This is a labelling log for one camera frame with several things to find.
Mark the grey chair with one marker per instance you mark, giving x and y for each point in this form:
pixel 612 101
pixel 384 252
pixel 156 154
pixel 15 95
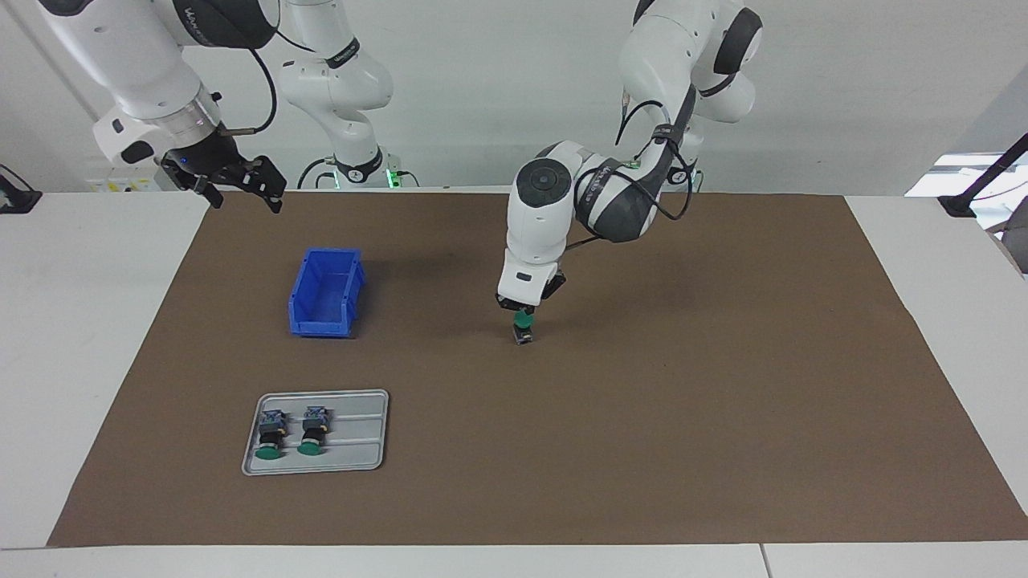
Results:
pixel 1016 249

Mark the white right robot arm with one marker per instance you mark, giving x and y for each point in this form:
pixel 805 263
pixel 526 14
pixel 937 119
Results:
pixel 136 64

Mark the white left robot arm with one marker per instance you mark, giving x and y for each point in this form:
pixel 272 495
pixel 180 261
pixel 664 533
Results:
pixel 538 233

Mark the brown table mat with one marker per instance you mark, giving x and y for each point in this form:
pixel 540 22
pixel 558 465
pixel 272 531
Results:
pixel 602 417

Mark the green push button switch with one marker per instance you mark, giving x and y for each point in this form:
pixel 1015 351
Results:
pixel 312 435
pixel 270 437
pixel 524 322

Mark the black desk clamp mount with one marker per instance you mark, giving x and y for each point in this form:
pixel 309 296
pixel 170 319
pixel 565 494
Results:
pixel 16 201

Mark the blue plastic storage bin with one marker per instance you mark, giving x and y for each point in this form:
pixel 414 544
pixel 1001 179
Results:
pixel 325 323

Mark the white wall socket box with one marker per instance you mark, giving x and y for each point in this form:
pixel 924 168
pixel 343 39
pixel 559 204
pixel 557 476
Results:
pixel 112 185

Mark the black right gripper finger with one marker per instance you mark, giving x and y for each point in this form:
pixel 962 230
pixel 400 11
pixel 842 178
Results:
pixel 269 181
pixel 209 194

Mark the grey metal tray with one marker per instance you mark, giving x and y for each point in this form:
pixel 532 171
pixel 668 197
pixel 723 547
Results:
pixel 361 433

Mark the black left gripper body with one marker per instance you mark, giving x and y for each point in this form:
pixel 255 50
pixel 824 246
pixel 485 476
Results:
pixel 507 303

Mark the black slanted camera stand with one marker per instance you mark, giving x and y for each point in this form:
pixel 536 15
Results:
pixel 956 206

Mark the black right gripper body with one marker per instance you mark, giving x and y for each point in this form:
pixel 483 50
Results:
pixel 201 159

